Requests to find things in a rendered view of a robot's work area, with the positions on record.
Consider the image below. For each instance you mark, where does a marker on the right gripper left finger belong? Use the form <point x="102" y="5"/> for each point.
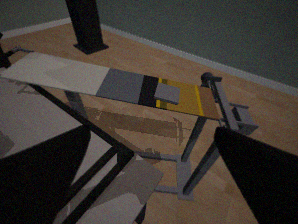
<point x="34" y="182"/>

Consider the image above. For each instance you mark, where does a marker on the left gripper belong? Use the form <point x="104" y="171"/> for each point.
<point x="3" y="58"/>

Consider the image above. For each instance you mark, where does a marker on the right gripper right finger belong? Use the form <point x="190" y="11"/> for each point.
<point x="266" y="176"/>

